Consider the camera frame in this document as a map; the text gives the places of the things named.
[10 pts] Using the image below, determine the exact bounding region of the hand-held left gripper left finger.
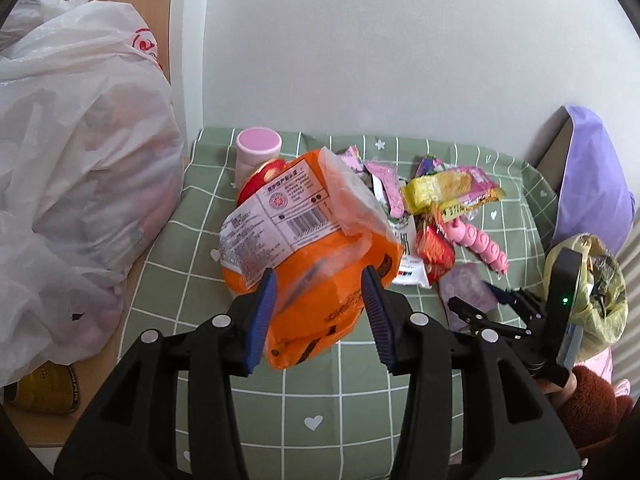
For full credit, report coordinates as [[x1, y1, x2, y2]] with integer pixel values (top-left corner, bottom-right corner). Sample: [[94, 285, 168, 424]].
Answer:
[[52, 267, 278, 480]]

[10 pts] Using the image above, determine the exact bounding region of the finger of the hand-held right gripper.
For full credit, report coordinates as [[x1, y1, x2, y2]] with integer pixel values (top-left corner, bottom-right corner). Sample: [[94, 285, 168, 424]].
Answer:
[[447, 297, 532, 347], [481, 282, 544, 319]]

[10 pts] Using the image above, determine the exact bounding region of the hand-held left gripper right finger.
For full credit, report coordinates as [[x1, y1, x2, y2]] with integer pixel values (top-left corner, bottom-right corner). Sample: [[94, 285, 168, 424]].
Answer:
[[361, 266, 583, 480]]

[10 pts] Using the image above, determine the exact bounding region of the pale purple wrapper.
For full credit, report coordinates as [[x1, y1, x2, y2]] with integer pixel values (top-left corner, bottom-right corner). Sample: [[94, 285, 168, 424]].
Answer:
[[439, 262, 501, 331]]

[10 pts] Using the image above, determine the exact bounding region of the yellow plastic bag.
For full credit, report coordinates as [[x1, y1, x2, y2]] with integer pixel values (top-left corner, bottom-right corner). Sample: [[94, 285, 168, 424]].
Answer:
[[542, 232, 628, 361]]

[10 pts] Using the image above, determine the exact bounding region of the pink caterpillar toy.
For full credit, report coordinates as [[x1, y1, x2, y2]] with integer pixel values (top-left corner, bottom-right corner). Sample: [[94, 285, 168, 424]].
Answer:
[[440, 217, 510, 273]]

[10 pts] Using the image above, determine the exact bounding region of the orange snack bag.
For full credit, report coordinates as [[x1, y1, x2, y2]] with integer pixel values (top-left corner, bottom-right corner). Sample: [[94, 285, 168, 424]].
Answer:
[[220, 147, 406, 371]]

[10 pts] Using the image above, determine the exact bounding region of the yellow noodle packet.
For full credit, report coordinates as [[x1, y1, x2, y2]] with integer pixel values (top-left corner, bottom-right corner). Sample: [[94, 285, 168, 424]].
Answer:
[[402, 166, 505, 221]]

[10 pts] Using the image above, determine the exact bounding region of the colourful snack wrapper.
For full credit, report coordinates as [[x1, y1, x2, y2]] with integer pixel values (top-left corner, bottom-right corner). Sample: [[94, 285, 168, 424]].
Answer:
[[415, 155, 453, 178]]

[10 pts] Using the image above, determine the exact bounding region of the person's right forearm brown sleeve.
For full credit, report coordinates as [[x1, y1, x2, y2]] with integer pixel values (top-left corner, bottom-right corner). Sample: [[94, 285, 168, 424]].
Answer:
[[555, 365, 633, 453]]

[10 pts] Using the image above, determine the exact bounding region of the person's right hand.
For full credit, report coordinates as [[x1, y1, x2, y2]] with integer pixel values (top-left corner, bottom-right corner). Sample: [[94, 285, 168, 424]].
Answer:
[[535, 376, 577, 403]]

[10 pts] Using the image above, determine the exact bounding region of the white packet with green print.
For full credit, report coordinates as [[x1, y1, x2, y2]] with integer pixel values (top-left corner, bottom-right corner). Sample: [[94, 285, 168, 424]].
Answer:
[[387, 210, 432, 288]]

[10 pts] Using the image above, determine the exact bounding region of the pink cloth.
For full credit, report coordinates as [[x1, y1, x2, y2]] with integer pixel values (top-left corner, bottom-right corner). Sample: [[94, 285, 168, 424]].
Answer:
[[575, 350, 631, 396]]

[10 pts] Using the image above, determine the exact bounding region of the red snack packet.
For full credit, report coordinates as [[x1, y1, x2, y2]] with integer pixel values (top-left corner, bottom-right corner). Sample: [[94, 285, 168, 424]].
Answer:
[[414, 215, 457, 281]]

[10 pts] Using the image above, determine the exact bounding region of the green checked blanket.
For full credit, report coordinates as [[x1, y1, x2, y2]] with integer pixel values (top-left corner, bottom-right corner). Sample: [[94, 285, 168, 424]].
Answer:
[[120, 127, 561, 480]]

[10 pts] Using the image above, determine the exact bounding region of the purple pillow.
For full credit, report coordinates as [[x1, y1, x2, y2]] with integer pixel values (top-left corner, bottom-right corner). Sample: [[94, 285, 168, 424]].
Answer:
[[552, 105, 638, 256]]

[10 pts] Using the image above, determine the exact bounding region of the red round packet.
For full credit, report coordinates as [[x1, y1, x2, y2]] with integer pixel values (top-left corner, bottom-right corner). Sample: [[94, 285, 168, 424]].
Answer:
[[237, 159, 288, 206]]

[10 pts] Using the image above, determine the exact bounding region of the small pink wrapper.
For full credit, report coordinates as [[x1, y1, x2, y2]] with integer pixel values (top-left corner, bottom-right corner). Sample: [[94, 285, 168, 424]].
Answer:
[[337, 146, 368, 173]]

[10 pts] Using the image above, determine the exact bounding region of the pink cylindrical bottle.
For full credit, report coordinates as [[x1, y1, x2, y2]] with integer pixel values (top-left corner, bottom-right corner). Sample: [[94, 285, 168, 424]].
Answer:
[[235, 127, 282, 188]]

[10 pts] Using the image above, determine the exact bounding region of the white plastic bag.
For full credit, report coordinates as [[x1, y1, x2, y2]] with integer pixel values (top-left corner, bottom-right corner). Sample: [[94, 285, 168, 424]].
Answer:
[[0, 0, 188, 386]]

